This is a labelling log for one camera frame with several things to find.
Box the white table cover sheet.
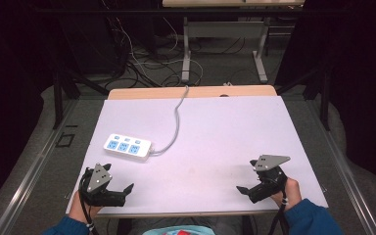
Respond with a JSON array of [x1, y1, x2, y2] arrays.
[[66, 95, 329, 215]]

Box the aluminium floor rail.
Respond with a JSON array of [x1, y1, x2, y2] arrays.
[[302, 97, 376, 235], [0, 99, 79, 235]]

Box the grey power strip cable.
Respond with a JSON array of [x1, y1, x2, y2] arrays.
[[150, 85, 190, 157]]

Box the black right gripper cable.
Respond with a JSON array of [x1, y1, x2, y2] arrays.
[[267, 182, 291, 235]]

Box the black horizontal bar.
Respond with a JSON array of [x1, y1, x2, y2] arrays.
[[34, 7, 344, 17]]

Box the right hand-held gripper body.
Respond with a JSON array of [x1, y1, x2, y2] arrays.
[[248, 155, 292, 205]]

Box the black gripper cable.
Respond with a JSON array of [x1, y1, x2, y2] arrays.
[[267, 182, 291, 235], [78, 167, 101, 235]]

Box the person's right hand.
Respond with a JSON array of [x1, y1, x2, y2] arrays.
[[268, 177, 304, 211]]

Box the white floor cable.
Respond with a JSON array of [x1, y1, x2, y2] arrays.
[[102, 0, 205, 87]]

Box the grey metal frame desk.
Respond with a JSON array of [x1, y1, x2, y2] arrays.
[[162, 0, 306, 84]]

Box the white power strip blue sockets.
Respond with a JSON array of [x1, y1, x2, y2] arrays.
[[103, 133, 153, 163]]

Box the person's teal and red clothing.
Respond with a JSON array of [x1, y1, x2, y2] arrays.
[[141, 224, 216, 235]]

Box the black curtain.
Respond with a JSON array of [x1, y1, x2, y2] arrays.
[[0, 0, 63, 216], [273, 0, 376, 197]]

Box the person's left hand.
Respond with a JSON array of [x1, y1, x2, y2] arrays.
[[68, 190, 105, 225]]

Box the wooden table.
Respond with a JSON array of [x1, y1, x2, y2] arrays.
[[94, 84, 283, 235]]

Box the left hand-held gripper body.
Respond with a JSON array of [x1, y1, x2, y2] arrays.
[[78, 163, 126, 208]]

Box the black metal stand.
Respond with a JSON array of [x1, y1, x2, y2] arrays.
[[49, 55, 111, 130], [274, 60, 333, 132]]

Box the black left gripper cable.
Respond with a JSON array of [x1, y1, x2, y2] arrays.
[[78, 167, 101, 235]]

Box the bundle of black floor cables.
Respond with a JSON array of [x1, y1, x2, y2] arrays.
[[104, 16, 253, 90]]

